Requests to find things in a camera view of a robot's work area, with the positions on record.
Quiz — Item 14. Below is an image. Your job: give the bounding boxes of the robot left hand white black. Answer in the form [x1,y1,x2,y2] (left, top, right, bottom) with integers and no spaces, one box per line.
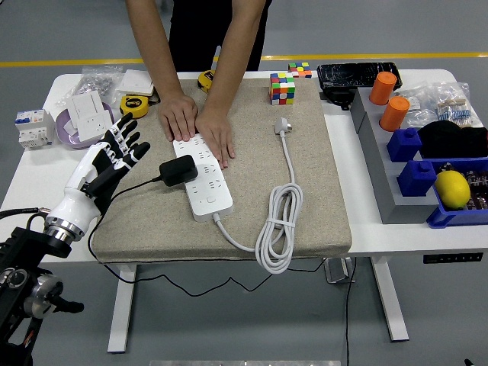
[44,112,152,230]

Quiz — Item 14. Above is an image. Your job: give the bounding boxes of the person's left hand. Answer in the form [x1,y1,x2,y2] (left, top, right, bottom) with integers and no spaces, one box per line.
[194,108,236,170]

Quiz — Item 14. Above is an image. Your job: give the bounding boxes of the person's right hand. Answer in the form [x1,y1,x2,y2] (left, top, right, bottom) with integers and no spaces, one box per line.
[157,92,199,142]

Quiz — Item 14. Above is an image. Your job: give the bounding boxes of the thin black adapter cord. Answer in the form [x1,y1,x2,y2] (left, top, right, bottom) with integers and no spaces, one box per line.
[88,175,332,297]

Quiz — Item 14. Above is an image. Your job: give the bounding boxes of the black plug adapter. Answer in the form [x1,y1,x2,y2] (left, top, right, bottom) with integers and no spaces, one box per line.
[159,154,199,188]

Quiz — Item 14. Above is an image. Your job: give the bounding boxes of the white power strip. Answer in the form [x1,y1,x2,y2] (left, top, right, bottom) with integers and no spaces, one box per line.
[172,133,235,223]

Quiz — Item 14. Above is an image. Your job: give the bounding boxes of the yellow black round tape measure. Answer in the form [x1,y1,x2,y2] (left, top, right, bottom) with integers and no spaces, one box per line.
[119,95,150,117]

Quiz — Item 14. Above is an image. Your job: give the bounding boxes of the purple bowl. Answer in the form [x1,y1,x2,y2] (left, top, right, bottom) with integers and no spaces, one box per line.
[55,101,116,150]

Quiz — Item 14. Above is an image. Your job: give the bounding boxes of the grey-brown mat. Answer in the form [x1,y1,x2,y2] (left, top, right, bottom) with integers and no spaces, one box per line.
[90,71,353,264]

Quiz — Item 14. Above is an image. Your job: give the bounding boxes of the white circuit breaker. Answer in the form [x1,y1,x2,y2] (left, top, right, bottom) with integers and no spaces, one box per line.
[14,108,56,151]

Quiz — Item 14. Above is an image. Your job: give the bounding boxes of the large Rubik's cube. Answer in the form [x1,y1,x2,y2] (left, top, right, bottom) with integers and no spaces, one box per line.
[269,72,297,106]

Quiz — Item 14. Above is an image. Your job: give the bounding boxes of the person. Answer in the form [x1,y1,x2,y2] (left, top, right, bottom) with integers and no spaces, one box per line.
[169,0,274,72]

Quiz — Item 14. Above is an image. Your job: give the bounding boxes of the clear bag of screws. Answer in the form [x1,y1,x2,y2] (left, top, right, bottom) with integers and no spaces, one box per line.
[56,65,125,108]

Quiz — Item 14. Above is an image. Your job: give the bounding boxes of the white table leg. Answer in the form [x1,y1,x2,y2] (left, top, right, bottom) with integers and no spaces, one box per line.
[370,255,410,342]
[107,262,138,354]

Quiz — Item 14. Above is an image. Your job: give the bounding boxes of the small Rubik's cube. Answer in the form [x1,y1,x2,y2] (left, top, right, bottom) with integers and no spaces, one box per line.
[287,62,313,79]

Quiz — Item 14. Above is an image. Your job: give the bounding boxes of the black table control panel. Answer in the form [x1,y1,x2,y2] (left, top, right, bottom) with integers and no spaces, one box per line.
[422,252,484,265]

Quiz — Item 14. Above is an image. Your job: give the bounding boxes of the black power adapter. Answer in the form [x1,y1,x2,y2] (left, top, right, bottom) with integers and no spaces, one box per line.
[319,88,359,111]

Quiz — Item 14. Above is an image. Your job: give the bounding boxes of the black plastic tray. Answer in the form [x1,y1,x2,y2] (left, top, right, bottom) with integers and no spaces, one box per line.
[316,62,403,92]

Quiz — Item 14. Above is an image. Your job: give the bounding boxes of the blue plastic bin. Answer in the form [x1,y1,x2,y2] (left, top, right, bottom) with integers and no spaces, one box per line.
[425,156,488,230]

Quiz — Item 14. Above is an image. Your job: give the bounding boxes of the grey stepped block holder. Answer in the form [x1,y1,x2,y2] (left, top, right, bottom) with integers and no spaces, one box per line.
[349,86,439,225]

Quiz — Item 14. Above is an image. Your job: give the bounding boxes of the orange cylinder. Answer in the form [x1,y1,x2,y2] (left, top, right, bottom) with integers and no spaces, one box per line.
[379,95,411,133]
[368,71,398,106]

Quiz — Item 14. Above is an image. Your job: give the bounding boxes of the yellow lemon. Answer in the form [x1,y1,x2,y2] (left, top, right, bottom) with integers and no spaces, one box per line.
[434,170,472,210]

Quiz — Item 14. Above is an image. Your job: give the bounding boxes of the circuit boards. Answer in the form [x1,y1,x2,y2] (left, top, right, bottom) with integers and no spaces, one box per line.
[438,162,488,211]

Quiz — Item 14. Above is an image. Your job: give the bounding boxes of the blue block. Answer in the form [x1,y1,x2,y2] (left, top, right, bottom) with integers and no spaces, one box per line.
[396,159,438,198]
[387,127,423,163]

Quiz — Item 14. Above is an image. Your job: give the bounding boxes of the small clear plastic bag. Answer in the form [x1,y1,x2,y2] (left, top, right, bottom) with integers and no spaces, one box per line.
[396,88,430,129]

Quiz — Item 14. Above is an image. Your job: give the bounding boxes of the black cloth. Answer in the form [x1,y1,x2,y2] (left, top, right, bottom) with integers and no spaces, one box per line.
[417,120,488,160]

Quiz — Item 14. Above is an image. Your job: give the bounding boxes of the clear bag of resistors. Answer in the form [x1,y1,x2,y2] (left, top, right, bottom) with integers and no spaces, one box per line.
[426,81,483,129]

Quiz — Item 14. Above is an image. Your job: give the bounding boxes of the white wall switch panel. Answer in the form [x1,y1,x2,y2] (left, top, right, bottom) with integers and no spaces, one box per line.
[115,69,156,96]

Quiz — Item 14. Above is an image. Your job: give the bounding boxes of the white wall socket plate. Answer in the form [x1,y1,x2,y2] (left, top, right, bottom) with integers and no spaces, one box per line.
[77,111,116,143]

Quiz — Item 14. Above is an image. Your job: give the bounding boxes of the white power strip cable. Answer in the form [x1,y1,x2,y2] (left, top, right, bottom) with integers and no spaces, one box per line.
[212,116,305,275]

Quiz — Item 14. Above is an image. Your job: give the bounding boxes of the white switch plate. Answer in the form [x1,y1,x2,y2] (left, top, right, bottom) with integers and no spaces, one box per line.
[68,91,107,130]

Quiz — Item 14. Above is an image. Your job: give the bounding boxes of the hanging black cable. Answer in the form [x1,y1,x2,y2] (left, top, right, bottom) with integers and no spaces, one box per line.
[344,257,358,366]

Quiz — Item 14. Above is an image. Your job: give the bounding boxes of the metal bracket under table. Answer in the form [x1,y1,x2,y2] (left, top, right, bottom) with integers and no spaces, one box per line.
[323,257,356,284]

